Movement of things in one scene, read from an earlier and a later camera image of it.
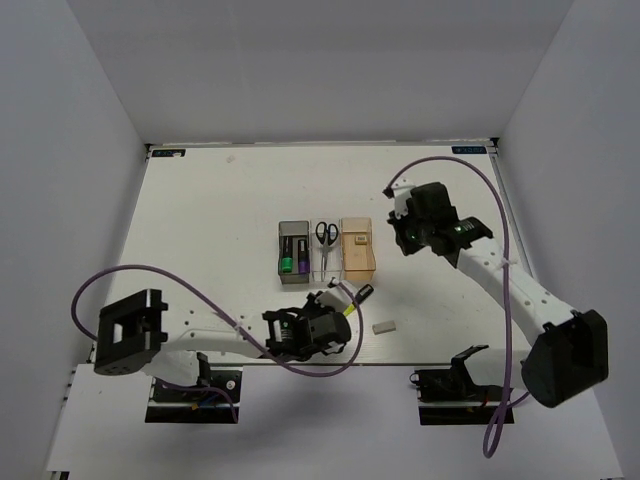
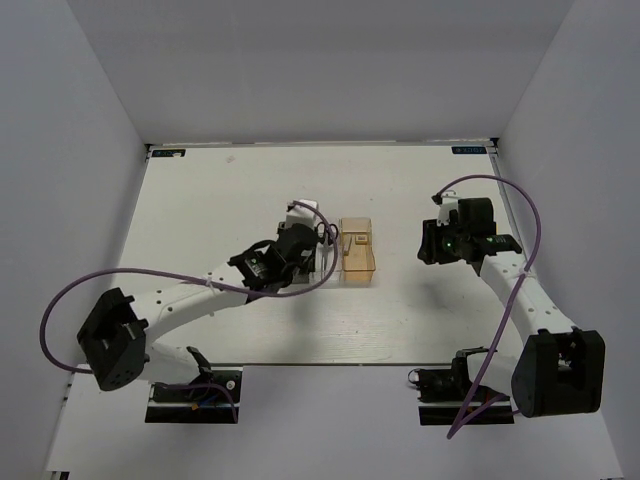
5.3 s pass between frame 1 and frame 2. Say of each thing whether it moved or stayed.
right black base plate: stayed
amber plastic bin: stayed
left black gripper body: moved
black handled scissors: stayed
